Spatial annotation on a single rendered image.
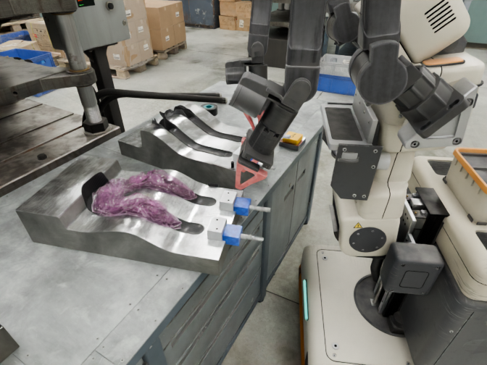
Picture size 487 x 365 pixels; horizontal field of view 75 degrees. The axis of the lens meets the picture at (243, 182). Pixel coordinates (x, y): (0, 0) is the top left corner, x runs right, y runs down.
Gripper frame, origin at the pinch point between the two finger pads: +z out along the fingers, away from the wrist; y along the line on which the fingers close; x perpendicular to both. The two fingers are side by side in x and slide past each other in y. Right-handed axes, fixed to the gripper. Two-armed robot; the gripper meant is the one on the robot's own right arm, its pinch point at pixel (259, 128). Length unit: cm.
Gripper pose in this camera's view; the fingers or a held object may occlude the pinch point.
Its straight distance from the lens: 104.6
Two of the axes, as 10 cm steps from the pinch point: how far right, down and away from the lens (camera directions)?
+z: 0.5, 9.2, 4.0
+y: -4.8, 3.7, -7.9
